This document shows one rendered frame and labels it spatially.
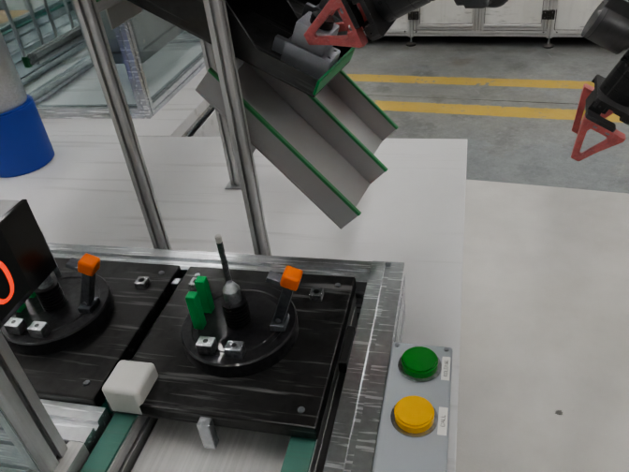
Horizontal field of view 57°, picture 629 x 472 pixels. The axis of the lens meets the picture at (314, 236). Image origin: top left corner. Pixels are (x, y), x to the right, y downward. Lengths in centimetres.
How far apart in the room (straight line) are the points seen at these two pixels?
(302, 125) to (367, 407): 46
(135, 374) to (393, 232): 54
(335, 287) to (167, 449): 28
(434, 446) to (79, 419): 38
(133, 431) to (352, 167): 50
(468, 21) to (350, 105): 364
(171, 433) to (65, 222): 67
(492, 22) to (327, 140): 378
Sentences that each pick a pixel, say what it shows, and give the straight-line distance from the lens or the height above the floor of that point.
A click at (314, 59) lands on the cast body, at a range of 77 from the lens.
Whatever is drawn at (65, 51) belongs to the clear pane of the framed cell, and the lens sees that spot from 173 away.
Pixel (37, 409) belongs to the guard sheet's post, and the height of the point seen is 103.
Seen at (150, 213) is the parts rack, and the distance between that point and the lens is 92.
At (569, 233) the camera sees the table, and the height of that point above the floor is 86.
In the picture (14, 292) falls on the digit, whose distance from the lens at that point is 52.
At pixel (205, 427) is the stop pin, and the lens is 65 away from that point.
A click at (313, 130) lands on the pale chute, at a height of 108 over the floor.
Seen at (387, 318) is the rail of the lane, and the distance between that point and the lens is 73.
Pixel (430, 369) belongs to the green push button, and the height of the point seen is 97.
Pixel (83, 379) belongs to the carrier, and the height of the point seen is 97.
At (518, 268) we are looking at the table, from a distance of 98.
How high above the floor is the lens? 146
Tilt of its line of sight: 35 degrees down
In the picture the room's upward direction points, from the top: 7 degrees counter-clockwise
